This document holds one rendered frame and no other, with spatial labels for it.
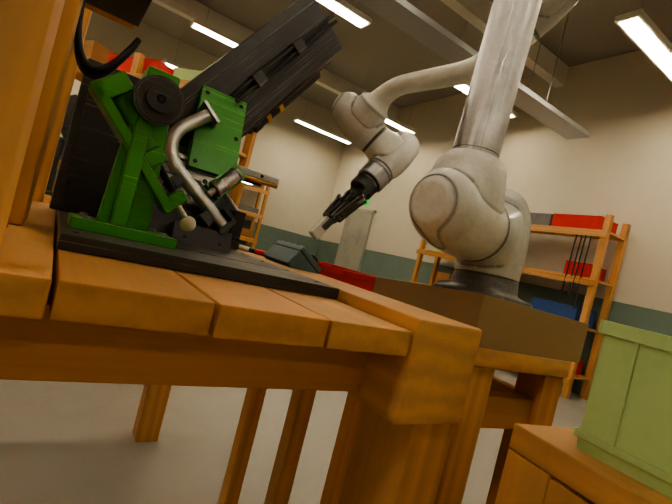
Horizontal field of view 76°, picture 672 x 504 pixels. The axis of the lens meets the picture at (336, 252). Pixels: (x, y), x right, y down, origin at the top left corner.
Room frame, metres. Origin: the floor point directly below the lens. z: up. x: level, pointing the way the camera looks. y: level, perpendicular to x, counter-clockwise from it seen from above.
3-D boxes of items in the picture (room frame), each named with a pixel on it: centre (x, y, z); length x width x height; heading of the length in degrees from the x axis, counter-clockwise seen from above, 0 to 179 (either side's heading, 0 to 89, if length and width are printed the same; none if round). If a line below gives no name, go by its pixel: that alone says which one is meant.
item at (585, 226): (6.35, -2.39, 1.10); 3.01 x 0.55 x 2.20; 32
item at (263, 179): (1.21, 0.42, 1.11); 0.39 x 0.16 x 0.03; 124
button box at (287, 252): (1.10, 0.10, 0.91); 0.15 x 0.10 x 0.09; 34
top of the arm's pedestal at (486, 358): (1.05, -0.37, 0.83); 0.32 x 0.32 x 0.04; 29
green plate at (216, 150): (1.06, 0.36, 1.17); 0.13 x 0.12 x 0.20; 34
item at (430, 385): (1.24, 0.22, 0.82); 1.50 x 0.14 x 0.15; 34
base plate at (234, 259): (1.09, 0.46, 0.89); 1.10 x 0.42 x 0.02; 34
